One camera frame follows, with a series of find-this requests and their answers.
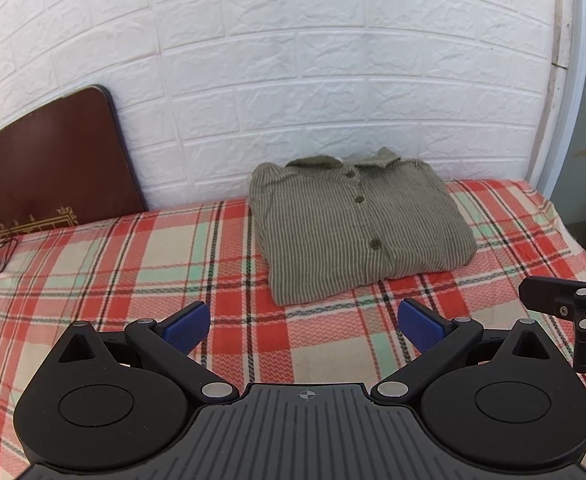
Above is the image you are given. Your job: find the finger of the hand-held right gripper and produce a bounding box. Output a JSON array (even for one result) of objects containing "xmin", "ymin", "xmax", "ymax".
[{"xmin": 519, "ymin": 276, "xmax": 586, "ymax": 372}]

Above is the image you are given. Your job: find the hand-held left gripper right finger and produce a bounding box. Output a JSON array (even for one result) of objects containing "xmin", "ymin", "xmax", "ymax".
[{"xmin": 370, "ymin": 298, "xmax": 564, "ymax": 405}]

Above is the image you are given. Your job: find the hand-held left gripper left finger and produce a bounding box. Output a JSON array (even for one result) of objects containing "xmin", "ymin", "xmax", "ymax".
[{"xmin": 48, "ymin": 301, "xmax": 240, "ymax": 405}]

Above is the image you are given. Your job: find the green striped checked shirt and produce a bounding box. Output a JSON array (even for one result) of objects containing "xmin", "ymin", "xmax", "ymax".
[{"xmin": 249, "ymin": 147, "xmax": 478, "ymax": 307}]

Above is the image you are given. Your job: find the red plaid bed sheet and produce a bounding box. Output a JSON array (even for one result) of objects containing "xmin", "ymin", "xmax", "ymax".
[{"xmin": 0, "ymin": 177, "xmax": 586, "ymax": 480}]

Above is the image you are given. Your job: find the dark brown wooden headboard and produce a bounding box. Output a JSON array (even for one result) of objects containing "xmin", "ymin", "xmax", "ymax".
[{"xmin": 0, "ymin": 85, "xmax": 149, "ymax": 243}]

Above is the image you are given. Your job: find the white door frame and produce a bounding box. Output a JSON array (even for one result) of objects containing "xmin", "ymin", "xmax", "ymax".
[{"xmin": 525, "ymin": 0, "xmax": 586, "ymax": 196}]

